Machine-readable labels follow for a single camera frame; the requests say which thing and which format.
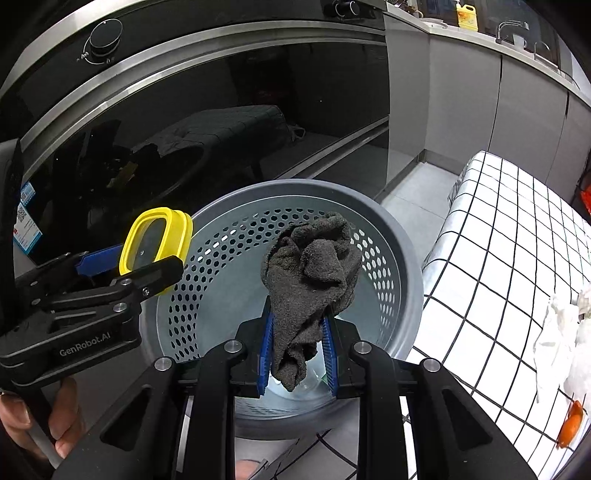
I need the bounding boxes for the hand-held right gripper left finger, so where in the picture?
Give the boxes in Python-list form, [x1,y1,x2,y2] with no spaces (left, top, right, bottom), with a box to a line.
[53,295,278,480]

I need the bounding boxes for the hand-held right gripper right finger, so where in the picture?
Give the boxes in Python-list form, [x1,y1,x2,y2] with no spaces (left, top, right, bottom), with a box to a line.
[321,307,539,480]

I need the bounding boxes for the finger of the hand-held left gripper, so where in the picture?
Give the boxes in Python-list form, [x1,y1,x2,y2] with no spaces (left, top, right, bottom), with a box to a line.
[14,244,123,301]
[32,256,185,317]

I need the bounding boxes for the yellow plastic lid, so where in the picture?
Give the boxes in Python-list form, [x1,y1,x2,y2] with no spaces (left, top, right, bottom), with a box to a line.
[119,208,194,277]

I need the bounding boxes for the dark grey cloth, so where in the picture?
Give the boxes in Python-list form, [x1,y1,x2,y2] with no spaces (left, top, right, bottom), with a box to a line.
[261,211,363,393]

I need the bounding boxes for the grey perforated plastic basket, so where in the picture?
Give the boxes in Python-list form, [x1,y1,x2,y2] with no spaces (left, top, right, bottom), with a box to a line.
[139,179,424,440]

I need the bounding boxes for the person's left hand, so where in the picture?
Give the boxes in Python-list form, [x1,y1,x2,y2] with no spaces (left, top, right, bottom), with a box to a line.
[0,376,81,462]

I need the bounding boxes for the blue white sticker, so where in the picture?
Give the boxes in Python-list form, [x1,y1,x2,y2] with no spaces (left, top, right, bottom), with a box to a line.
[11,181,44,254]

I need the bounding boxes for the white black checkered tablecloth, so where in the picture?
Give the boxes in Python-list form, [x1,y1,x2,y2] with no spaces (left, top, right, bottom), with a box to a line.
[272,150,591,480]

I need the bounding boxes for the black oven knob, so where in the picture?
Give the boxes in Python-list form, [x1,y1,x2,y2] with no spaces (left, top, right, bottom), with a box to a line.
[89,18,124,63]
[332,0,365,18]

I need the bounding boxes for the crumpled white paper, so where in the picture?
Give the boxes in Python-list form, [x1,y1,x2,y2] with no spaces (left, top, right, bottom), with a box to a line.
[536,281,591,402]

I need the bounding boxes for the clear plastic bag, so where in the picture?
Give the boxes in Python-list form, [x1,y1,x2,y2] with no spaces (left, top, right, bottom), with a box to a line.
[561,342,591,400]

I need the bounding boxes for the grey kitchen cabinets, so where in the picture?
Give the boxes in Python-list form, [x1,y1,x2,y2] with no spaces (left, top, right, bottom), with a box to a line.
[383,14,591,195]

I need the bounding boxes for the red plastic bag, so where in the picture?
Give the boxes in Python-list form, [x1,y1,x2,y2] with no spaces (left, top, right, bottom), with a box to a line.
[573,180,591,217]

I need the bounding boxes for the yellow detergent bottle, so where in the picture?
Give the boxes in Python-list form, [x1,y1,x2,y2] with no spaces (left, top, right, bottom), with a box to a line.
[456,1,478,32]

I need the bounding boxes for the tall steel faucet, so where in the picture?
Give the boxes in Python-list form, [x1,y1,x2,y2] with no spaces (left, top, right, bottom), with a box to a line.
[495,21,532,47]

